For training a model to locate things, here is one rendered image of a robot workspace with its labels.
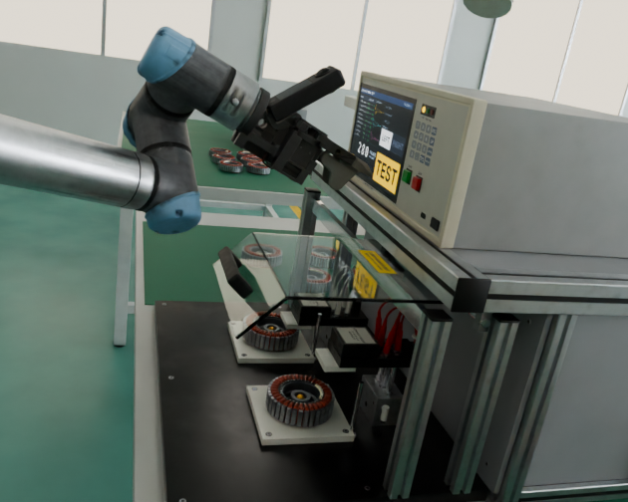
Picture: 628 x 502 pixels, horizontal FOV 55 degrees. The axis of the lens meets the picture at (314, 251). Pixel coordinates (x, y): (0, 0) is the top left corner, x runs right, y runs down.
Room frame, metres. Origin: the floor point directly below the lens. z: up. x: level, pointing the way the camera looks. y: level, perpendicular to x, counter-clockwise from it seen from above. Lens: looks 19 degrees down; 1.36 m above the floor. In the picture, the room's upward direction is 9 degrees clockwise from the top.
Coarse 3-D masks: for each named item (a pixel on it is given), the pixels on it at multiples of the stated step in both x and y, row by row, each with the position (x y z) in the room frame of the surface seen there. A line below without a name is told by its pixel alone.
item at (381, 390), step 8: (368, 376) 0.94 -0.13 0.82; (368, 384) 0.92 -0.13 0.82; (376, 384) 0.92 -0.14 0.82; (368, 392) 0.91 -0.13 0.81; (376, 392) 0.89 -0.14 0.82; (384, 392) 0.89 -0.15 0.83; (392, 392) 0.90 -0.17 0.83; (400, 392) 0.90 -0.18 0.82; (368, 400) 0.90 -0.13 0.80; (376, 400) 0.88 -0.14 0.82; (384, 400) 0.88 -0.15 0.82; (392, 400) 0.88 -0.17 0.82; (400, 400) 0.89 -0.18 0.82; (368, 408) 0.90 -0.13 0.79; (376, 408) 0.87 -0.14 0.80; (392, 408) 0.88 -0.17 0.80; (368, 416) 0.89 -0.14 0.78; (376, 416) 0.87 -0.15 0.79; (392, 416) 0.88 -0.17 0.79; (376, 424) 0.88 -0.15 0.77; (384, 424) 0.88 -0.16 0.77; (392, 424) 0.88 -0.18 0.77
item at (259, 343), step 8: (264, 320) 1.13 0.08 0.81; (272, 320) 1.13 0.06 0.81; (280, 320) 1.13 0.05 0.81; (256, 328) 1.07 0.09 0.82; (264, 328) 1.09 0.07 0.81; (280, 328) 1.13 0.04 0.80; (248, 336) 1.06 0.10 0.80; (256, 336) 1.05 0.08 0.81; (264, 336) 1.05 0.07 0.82; (272, 336) 1.05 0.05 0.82; (280, 336) 1.05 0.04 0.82; (288, 336) 1.06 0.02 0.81; (296, 336) 1.08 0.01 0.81; (256, 344) 1.05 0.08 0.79; (264, 344) 1.05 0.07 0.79; (272, 344) 1.05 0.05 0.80; (280, 344) 1.05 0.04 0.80; (288, 344) 1.06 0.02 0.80
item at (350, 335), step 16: (336, 336) 0.89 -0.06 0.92; (352, 336) 0.89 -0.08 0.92; (368, 336) 0.90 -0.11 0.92; (320, 352) 0.89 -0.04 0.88; (336, 352) 0.87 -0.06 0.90; (352, 352) 0.86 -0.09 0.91; (368, 352) 0.87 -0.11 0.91; (336, 368) 0.86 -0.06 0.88; (352, 368) 0.86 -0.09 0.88; (384, 368) 0.92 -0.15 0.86; (384, 384) 0.91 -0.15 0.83
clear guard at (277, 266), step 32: (256, 256) 0.82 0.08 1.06; (288, 256) 0.82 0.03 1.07; (320, 256) 0.84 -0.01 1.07; (352, 256) 0.86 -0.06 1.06; (384, 256) 0.89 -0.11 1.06; (224, 288) 0.79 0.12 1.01; (256, 288) 0.73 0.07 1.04; (288, 288) 0.70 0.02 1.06; (320, 288) 0.72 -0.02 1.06; (352, 288) 0.73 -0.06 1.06; (384, 288) 0.75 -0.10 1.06; (416, 288) 0.77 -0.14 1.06; (256, 320) 0.66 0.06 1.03
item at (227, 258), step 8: (224, 248) 0.82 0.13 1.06; (224, 256) 0.79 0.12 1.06; (232, 256) 0.79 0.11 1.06; (224, 264) 0.77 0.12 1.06; (232, 264) 0.76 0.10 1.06; (240, 264) 0.82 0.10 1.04; (224, 272) 0.75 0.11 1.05; (232, 272) 0.73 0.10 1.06; (232, 280) 0.72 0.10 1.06; (240, 280) 0.72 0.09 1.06; (232, 288) 0.72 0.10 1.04; (240, 288) 0.72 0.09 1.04; (248, 288) 0.73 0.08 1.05; (240, 296) 0.72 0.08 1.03
